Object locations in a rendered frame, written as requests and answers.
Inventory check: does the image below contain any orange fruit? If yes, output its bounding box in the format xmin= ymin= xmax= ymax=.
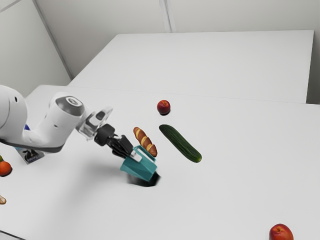
xmin=0 ymin=160 xmax=13 ymax=177

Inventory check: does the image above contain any large red peach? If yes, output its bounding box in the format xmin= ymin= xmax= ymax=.
xmin=268 ymin=223 xmax=295 ymax=240

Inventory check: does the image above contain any small red peach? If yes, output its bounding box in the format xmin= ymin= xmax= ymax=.
xmin=156 ymin=99 xmax=172 ymax=116

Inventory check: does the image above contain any dark green cucumber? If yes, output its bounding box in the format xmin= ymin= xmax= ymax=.
xmin=158 ymin=123 xmax=203 ymax=164

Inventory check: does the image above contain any teal faceted mug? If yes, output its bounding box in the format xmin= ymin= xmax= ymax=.
xmin=119 ymin=145 xmax=159 ymax=182

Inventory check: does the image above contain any white carton with black print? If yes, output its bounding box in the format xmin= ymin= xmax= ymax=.
xmin=14 ymin=146 xmax=46 ymax=165

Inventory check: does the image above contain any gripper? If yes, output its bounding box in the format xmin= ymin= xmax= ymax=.
xmin=94 ymin=123 xmax=142 ymax=162

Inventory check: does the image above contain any brown baguette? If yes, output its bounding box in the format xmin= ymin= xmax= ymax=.
xmin=132 ymin=126 xmax=158 ymax=158

